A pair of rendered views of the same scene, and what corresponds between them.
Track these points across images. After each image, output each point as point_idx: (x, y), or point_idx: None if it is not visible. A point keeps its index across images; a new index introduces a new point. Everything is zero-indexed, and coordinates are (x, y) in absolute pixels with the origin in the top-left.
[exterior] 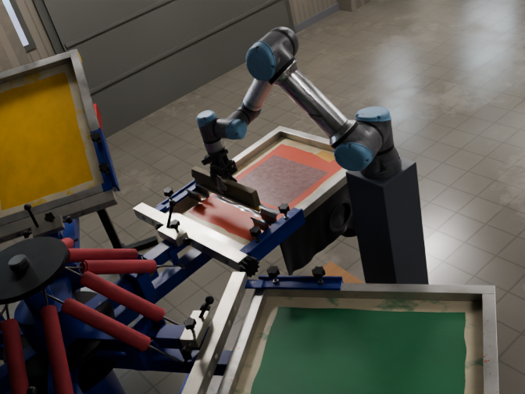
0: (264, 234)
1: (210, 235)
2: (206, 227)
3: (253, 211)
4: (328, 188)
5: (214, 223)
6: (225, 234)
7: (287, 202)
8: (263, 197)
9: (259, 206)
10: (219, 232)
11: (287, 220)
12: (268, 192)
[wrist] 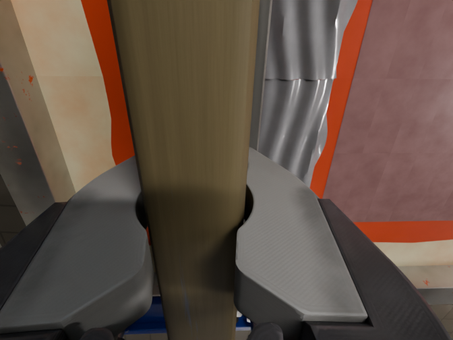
0: (158, 311)
1: (2, 162)
2: (7, 98)
3: (263, 152)
4: (434, 301)
5: (100, 38)
6: (96, 150)
7: (354, 215)
8: (367, 115)
9: (298, 154)
10: (79, 119)
11: (239, 330)
12: (406, 109)
